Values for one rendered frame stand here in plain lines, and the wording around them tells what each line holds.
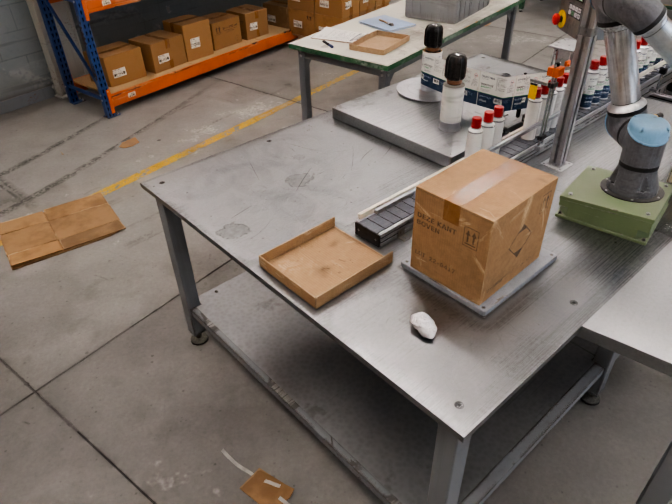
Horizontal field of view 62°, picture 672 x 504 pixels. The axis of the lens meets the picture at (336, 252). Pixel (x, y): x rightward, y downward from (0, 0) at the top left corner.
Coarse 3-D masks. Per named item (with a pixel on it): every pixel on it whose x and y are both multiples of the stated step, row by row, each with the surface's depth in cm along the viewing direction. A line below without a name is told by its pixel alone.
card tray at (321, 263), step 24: (288, 240) 171; (312, 240) 177; (336, 240) 176; (264, 264) 164; (288, 264) 167; (312, 264) 167; (336, 264) 167; (360, 264) 166; (384, 264) 165; (312, 288) 158; (336, 288) 154
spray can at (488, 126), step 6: (486, 114) 191; (492, 114) 191; (486, 120) 192; (492, 120) 192; (486, 126) 192; (492, 126) 192; (486, 132) 193; (492, 132) 194; (486, 138) 195; (492, 138) 196; (486, 144) 196
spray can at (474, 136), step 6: (474, 120) 187; (480, 120) 187; (474, 126) 188; (480, 126) 189; (468, 132) 190; (474, 132) 189; (480, 132) 189; (468, 138) 191; (474, 138) 190; (480, 138) 190; (468, 144) 192; (474, 144) 191; (480, 144) 192; (468, 150) 193; (474, 150) 192; (468, 156) 195
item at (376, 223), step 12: (576, 120) 233; (552, 132) 224; (516, 144) 216; (528, 144) 216; (504, 156) 209; (396, 204) 184; (408, 204) 184; (372, 216) 178; (384, 216) 178; (396, 216) 178; (372, 228) 173; (384, 228) 173
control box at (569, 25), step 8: (568, 0) 189; (576, 0) 184; (584, 0) 179; (560, 8) 194; (568, 16) 189; (560, 24) 195; (568, 24) 190; (576, 24) 185; (568, 32) 190; (576, 32) 185; (600, 32) 185
